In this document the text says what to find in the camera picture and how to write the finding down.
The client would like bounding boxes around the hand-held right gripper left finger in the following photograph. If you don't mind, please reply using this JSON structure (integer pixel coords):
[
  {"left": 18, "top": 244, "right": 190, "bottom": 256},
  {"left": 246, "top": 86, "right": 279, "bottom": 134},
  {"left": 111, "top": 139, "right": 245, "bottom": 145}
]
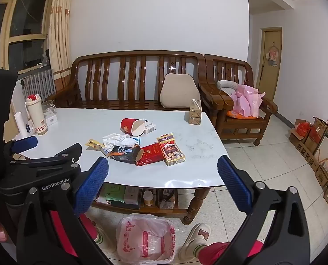
[{"left": 16, "top": 157, "right": 113, "bottom": 265}]

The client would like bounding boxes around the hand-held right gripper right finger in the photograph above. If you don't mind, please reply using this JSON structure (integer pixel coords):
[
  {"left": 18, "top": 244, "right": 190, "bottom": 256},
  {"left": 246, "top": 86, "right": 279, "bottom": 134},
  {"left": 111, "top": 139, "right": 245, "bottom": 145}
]
[{"left": 214, "top": 155, "right": 310, "bottom": 265}]

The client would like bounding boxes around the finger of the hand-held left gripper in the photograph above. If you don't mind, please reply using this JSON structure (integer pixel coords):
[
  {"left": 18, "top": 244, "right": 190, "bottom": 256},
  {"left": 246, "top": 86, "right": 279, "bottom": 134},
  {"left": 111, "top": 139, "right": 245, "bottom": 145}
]
[
  {"left": 2, "top": 136, "right": 38, "bottom": 159},
  {"left": 13, "top": 143, "right": 82, "bottom": 176}
]

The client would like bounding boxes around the yellow snack wrapper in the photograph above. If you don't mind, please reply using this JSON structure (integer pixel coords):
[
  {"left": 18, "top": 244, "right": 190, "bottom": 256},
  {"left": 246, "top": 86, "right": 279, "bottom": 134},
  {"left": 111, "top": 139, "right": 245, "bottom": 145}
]
[{"left": 85, "top": 139, "right": 104, "bottom": 151}]

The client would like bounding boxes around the dark blue box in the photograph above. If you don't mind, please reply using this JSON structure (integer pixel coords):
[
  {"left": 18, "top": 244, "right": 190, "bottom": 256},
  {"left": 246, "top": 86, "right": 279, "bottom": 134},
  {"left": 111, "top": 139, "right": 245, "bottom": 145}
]
[{"left": 107, "top": 145, "right": 144, "bottom": 165}]

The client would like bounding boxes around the white tissue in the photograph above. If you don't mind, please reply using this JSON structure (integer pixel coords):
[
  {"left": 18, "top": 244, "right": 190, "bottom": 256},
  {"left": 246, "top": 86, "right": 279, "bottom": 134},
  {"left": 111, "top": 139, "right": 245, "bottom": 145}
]
[{"left": 102, "top": 133, "right": 138, "bottom": 151}]

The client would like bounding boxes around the red cigarette pack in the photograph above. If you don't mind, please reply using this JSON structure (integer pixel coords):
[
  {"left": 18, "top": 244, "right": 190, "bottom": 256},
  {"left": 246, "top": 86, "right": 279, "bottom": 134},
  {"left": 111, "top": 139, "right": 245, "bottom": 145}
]
[{"left": 135, "top": 143, "right": 166, "bottom": 167}]

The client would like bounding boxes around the playing cards box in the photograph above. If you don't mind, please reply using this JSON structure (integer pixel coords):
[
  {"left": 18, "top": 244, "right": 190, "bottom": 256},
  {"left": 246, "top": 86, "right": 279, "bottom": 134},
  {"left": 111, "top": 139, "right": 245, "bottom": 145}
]
[{"left": 156, "top": 133, "right": 186, "bottom": 167}]

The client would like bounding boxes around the red paper cup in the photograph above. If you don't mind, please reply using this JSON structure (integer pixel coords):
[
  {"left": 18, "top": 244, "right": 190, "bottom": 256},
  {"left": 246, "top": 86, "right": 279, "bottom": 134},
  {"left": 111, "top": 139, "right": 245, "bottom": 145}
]
[{"left": 120, "top": 118, "right": 146, "bottom": 136}]

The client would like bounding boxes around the white red-printed plastic bag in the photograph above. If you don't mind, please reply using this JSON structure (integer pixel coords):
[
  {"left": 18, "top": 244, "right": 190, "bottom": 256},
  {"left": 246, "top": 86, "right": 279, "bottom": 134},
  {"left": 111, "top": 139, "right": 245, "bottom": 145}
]
[{"left": 116, "top": 213, "right": 176, "bottom": 264}]

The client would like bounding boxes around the white blue-striped medicine box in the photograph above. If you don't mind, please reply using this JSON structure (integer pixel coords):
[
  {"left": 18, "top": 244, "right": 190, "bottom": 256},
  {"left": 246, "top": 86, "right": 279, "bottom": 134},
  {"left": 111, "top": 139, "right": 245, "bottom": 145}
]
[{"left": 142, "top": 119, "right": 157, "bottom": 135}]

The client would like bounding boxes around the white paper roll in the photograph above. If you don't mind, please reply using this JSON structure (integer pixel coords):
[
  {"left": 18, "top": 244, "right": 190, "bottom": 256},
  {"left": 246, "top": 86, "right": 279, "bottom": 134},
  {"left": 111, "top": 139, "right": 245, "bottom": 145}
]
[{"left": 14, "top": 112, "right": 28, "bottom": 138}]

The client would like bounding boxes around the green packet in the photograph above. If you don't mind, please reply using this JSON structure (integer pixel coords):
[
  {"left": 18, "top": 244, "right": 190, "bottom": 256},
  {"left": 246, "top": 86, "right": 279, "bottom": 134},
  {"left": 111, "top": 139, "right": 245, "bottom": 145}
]
[{"left": 99, "top": 184, "right": 126, "bottom": 204}]

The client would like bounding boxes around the white thermos with red lid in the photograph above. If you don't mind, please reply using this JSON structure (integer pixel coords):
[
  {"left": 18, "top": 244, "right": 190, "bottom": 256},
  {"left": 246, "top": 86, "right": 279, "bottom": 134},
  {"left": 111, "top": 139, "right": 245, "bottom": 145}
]
[{"left": 25, "top": 94, "right": 48, "bottom": 136}]

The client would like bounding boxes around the white flat box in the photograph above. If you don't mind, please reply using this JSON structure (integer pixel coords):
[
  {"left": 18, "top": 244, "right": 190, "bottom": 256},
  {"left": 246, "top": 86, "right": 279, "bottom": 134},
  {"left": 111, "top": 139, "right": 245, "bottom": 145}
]
[{"left": 44, "top": 111, "right": 58, "bottom": 125}]

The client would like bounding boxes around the beige shelf box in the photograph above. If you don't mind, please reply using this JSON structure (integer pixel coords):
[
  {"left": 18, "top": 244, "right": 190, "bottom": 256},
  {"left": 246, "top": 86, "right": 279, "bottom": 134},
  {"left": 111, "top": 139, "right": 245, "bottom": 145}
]
[{"left": 124, "top": 186, "right": 142, "bottom": 205}]

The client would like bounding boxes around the clear glass mug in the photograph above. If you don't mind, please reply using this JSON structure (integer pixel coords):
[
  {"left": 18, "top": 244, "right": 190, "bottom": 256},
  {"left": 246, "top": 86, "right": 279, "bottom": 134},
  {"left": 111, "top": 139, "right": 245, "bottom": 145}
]
[{"left": 42, "top": 100, "right": 57, "bottom": 114}]

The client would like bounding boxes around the grey radiator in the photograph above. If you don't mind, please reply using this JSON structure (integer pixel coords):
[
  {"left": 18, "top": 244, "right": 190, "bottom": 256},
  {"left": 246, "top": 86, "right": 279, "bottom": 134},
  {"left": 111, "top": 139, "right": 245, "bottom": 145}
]
[{"left": 21, "top": 68, "right": 56, "bottom": 103}]

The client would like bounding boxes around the white-topped wooden coffee table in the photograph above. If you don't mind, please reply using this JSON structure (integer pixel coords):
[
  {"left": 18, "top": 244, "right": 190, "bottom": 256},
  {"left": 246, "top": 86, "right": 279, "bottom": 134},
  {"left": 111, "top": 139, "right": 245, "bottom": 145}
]
[{"left": 11, "top": 107, "right": 227, "bottom": 225}]

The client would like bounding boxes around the small brown jar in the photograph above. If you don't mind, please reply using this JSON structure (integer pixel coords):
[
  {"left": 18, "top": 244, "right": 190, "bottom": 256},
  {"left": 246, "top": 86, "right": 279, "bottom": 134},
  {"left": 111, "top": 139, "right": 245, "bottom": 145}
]
[{"left": 143, "top": 190, "right": 155, "bottom": 206}]

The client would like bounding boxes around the person's left leg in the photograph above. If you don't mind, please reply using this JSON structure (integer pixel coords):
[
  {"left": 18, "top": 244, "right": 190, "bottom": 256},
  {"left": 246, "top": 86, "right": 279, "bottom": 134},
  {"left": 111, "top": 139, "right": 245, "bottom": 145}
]
[{"left": 49, "top": 210, "right": 105, "bottom": 258}]

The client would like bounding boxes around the person's left cream slipper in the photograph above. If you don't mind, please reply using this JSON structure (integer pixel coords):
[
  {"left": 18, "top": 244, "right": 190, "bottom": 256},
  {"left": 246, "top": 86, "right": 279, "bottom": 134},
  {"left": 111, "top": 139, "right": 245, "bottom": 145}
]
[{"left": 94, "top": 221, "right": 117, "bottom": 253}]

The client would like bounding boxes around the person's cream slipper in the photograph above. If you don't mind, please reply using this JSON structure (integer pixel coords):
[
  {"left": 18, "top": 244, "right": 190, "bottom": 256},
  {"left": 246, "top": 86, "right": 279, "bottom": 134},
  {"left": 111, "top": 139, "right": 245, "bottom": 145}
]
[
  {"left": 94, "top": 221, "right": 117, "bottom": 253},
  {"left": 178, "top": 223, "right": 212, "bottom": 261}
]

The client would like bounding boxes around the dark patterned shelf box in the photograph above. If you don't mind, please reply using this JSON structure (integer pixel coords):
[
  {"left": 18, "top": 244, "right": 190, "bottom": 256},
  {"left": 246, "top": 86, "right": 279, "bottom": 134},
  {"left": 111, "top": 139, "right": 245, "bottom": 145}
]
[{"left": 157, "top": 189, "right": 176, "bottom": 209}]

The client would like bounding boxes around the orange seat cushion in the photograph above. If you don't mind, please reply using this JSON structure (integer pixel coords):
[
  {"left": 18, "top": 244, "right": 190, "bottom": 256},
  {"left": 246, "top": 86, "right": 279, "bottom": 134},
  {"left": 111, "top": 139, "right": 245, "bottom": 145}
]
[{"left": 226, "top": 110, "right": 264, "bottom": 120}]

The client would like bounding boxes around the person's right cream slipper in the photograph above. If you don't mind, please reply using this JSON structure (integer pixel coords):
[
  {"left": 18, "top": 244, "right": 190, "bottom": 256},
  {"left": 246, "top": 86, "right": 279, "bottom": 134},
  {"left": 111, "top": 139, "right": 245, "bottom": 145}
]
[{"left": 178, "top": 223, "right": 212, "bottom": 261}]

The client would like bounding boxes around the open brown cardboard box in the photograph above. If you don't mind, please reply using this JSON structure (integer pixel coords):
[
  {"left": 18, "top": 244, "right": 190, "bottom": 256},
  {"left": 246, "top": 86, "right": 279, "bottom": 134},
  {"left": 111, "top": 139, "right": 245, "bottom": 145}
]
[{"left": 289, "top": 119, "right": 313, "bottom": 144}]

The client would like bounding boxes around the pink plastic bag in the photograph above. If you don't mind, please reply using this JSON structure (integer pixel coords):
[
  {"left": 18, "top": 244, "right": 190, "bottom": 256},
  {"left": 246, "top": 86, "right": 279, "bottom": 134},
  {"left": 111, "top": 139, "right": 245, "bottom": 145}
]
[{"left": 230, "top": 85, "right": 265, "bottom": 118}]

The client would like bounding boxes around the yellow-framed window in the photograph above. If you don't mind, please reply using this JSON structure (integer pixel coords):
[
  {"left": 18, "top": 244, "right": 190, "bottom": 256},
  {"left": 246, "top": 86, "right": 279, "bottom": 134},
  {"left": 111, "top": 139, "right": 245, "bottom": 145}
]
[{"left": 0, "top": 0, "right": 57, "bottom": 71}]

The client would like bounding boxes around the red plastic bag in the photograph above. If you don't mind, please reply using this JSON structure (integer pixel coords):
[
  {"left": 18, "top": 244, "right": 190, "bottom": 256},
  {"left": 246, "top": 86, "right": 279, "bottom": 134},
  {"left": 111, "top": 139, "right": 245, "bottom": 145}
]
[{"left": 296, "top": 122, "right": 312, "bottom": 136}]

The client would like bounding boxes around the beige striped curtain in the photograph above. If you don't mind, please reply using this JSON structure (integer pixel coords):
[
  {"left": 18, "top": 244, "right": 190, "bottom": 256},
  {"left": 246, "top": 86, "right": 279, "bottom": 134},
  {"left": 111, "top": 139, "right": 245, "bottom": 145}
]
[{"left": 49, "top": 0, "right": 72, "bottom": 92}]

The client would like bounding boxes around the grey white pillow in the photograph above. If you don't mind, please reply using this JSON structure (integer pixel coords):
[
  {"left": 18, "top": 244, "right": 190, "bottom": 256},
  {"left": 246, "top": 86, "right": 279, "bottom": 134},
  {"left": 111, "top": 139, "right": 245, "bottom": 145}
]
[{"left": 217, "top": 80, "right": 239, "bottom": 95}]

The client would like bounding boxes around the cardboard box with red side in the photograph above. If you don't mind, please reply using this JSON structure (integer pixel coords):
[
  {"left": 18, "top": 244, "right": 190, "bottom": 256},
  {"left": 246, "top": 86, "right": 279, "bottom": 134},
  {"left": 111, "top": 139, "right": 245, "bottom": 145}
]
[{"left": 304, "top": 117, "right": 328, "bottom": 155}]

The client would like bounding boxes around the beige back cushion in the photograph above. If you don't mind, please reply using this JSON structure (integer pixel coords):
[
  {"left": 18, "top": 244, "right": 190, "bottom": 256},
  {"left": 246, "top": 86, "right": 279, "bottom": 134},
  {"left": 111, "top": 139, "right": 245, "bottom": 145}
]
[{"left": 160, "top": 73, "right": 201, "bottom": 109}]

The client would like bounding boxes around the brown wooden armchair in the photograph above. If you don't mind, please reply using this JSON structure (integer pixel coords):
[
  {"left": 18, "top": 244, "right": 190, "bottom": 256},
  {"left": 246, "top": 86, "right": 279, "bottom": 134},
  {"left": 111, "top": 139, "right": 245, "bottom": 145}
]
[{"left": 204, "top": 54, "right": 279, "bottom": 146}]

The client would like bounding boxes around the yellow wooden door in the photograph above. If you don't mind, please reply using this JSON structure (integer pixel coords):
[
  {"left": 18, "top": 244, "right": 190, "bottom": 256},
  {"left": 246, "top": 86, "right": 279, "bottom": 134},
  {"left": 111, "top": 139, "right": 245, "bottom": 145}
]
[{"left": 256, "top": 28, "right": 282, "bottom": 102}]

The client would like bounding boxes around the brown wooden slatted sofa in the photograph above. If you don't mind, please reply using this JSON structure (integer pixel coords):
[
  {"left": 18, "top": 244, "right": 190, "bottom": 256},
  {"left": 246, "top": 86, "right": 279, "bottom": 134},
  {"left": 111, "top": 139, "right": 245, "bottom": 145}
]
[{"left": 44, "top": 50, "right": 208, "bottom": 111}]

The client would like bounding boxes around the pink door hanging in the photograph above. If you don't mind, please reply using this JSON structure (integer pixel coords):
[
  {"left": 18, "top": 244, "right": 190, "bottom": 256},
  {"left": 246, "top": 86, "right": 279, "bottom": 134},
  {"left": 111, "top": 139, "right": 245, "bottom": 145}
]
[{"left": 266, "top": 43, "right": 279, "bottom": 67}]

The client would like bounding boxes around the brown carton with handle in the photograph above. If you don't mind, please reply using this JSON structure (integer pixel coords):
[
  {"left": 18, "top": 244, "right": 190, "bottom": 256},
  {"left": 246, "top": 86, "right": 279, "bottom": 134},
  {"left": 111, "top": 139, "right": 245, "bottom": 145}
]
[{"left": 315, "top": 157, "right": 328, "bottom": 189}]

